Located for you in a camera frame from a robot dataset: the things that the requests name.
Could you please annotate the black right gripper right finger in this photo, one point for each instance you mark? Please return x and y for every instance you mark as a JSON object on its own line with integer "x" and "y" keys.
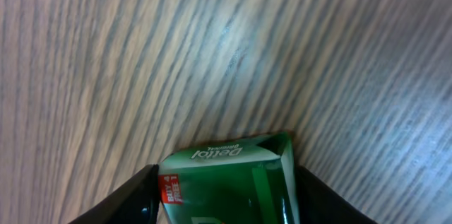
{"x": 319, "y": 204}

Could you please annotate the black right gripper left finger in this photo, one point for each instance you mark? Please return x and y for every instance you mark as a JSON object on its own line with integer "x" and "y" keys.
{"x": 135, "y": 202}

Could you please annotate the green Dettol soap pack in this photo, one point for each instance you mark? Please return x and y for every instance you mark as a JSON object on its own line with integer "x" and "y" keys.
{"x": 250, "y": 180}

